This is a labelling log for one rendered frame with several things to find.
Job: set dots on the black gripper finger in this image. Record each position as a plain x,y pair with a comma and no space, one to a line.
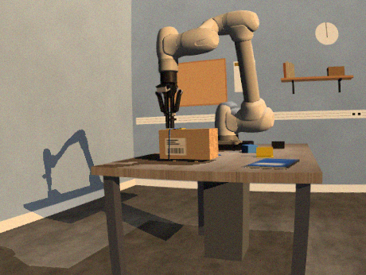
174,108
163,105

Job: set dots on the blue box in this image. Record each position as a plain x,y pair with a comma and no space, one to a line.
249,148

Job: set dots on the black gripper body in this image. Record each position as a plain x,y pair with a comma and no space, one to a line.
169,77

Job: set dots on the blue notebook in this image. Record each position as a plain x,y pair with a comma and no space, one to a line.
273,163

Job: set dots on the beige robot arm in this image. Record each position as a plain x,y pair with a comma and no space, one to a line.
253,116

